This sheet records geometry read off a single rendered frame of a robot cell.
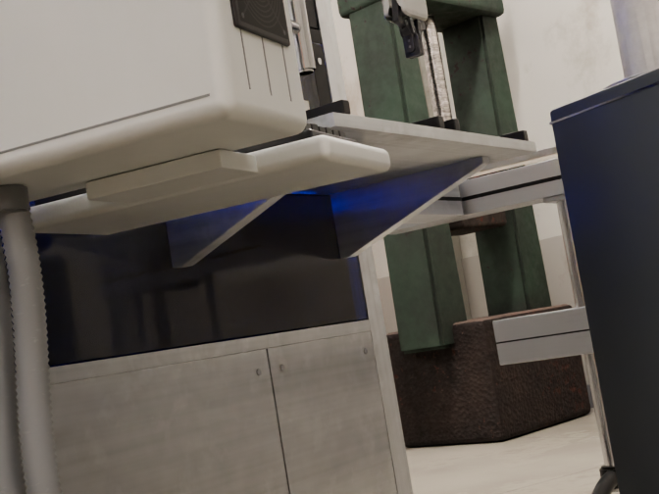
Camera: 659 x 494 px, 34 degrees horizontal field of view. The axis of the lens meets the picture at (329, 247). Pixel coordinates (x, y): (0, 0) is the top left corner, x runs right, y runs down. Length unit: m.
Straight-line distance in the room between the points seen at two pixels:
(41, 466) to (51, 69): 0.42
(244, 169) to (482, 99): 4.44
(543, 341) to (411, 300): 2.12
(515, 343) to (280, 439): 1.14
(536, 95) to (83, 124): 4.87
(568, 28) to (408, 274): 1.56
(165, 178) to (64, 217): 0.22
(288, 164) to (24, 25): 0.32
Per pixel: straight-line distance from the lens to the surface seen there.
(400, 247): 5.00
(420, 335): 4.96
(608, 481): 2.84
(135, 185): 1.23
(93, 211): 1.37
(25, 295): 1.22
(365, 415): 2.17
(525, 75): 5.94
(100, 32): 1.12
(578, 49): 5.64
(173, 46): 1.07
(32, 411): 1.22
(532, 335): 2.91
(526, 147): 2.06
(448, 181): 2.05
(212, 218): 1.71
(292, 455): 1.96
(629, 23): 1.64
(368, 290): 2.24
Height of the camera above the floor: 0.58
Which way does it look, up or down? 5 degrees up
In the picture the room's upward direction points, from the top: 9 degrees counter-clockwise
